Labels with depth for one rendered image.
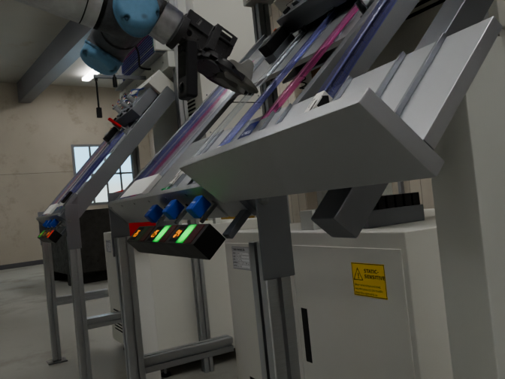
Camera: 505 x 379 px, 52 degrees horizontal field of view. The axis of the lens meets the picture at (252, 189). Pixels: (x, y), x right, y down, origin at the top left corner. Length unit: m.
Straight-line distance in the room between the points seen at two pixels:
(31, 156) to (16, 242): 1.54
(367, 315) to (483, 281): 0.50
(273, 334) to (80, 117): 9.79
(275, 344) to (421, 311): 0.32
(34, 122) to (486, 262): 9.81
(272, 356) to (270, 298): 0.08
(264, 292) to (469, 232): 0.29
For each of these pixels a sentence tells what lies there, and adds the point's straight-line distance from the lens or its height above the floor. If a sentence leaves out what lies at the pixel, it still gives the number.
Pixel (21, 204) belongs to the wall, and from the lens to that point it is 9.92.
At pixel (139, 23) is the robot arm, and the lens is 0.87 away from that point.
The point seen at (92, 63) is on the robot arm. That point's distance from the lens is 1.02.
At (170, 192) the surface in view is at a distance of 0.92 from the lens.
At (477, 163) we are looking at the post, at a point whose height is 0.71.
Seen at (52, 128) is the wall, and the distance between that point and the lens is 10.21.
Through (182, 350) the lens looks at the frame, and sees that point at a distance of 1.48.
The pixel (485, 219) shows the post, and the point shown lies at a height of 0.66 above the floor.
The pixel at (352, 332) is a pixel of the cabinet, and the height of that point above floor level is 0.42.
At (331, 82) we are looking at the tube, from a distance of 0.47.
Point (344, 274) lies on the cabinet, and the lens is 1.05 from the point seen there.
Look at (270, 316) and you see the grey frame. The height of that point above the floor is 0.54.
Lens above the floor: 0.69
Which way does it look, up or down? 2 degrees up
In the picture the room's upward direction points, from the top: 6 degrees counter-clockwise
